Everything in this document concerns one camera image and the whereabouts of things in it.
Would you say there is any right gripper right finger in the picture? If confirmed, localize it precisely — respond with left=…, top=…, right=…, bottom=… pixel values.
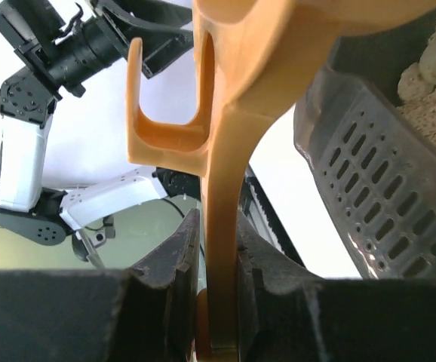
left=237, top=215, right=436, bottom=361

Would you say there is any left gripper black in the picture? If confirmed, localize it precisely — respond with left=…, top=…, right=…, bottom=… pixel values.
left=0, top=0, right=193, bottom=97

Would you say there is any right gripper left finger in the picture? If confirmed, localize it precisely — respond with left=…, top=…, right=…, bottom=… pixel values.
left=0, top=209, right=200, bottom=361

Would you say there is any yellow litter scoop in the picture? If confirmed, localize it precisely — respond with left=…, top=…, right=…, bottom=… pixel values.
left=126, top=1, right=436, bottom=361

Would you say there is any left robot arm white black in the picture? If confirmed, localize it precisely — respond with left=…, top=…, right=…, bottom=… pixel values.
left=0, top=1, right=193, bottom=246

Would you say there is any dark grey litter box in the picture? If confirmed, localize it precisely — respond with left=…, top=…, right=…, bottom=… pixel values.
left=294, top=10, right=436, bottom=278

